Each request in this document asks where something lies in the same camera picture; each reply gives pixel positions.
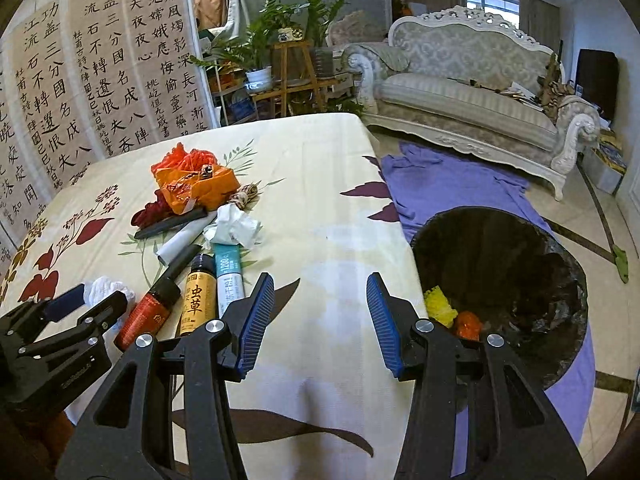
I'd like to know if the red black bottle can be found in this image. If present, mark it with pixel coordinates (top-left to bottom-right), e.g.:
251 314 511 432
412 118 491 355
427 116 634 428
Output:
114 244 202 352

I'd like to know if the black cylinder tube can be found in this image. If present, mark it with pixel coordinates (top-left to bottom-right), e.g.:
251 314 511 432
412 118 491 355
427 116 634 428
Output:
134 207 208 240

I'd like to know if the yellow black bottle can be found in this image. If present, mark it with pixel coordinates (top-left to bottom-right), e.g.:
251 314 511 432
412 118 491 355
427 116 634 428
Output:
178 254 217 337

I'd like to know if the white paper roll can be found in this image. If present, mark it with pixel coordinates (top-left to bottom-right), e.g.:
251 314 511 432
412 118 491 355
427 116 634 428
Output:
155 211 217 266

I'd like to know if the orange plastic bag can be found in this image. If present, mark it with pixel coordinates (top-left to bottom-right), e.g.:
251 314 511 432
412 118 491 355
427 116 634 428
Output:
154 165 240 214

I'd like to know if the teal white tube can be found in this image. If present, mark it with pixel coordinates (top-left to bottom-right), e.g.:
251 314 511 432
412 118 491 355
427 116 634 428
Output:
214 244 245 318

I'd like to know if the white tissue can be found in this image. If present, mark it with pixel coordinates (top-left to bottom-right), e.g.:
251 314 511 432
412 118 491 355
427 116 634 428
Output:
203 204 262 249

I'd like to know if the red-orange rope bundle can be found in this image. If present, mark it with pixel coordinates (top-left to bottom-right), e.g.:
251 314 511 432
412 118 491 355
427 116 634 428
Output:
150 142 219 175

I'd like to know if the orange trash in bin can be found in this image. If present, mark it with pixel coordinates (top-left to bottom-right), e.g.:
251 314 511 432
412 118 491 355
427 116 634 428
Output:
454 311 483 341

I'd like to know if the yellow trash in bin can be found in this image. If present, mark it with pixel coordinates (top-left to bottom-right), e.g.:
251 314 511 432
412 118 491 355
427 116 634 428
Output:
423 286 459 328

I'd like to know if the black lined trash bin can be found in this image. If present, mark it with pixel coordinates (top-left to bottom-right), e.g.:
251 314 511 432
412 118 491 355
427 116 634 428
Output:
410 206 588 388

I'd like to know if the white cloth ball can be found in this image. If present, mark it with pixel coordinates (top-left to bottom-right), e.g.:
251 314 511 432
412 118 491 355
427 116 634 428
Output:
84 276 136 309

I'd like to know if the dark red cloth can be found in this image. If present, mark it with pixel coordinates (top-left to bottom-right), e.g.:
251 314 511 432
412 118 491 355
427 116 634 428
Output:
130 190 174 229

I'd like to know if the floral cream tablecloth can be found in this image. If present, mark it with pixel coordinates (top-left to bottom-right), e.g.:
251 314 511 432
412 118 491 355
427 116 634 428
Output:
0 112 432 480

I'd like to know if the brown patterned wrapper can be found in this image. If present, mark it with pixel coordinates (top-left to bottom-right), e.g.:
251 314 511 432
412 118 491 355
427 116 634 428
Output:
228 183 259 210

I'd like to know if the green cloth on floor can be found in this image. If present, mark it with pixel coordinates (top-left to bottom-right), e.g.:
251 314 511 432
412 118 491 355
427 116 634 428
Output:
612 244 629 284

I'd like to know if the purple floor sheet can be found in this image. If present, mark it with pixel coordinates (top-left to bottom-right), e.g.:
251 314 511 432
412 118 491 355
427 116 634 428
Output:
382 144 591 479

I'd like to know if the calligraphy folding screen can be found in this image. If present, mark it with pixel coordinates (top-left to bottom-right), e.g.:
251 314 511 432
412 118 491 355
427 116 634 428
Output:
1 0 217 268

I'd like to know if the white storage box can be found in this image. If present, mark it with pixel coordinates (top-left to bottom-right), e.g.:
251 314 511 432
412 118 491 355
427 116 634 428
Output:
582 148 623 195

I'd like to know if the potted plant white pot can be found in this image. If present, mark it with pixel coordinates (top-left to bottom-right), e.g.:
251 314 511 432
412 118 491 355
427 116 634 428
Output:
189 0 308 93

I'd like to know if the wooden plant stand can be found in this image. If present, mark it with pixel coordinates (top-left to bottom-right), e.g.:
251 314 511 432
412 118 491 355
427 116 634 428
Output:
248 40 337 118

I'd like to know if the ornate white sofa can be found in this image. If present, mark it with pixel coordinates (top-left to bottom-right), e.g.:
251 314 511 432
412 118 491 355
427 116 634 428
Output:
343 6 600 200

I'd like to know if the black television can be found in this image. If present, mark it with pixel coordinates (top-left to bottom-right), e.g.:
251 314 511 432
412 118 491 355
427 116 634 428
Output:
575 49 620 122

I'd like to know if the tall green plant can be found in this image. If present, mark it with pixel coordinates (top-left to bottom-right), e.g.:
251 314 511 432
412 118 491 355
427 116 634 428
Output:
295 0 346 49

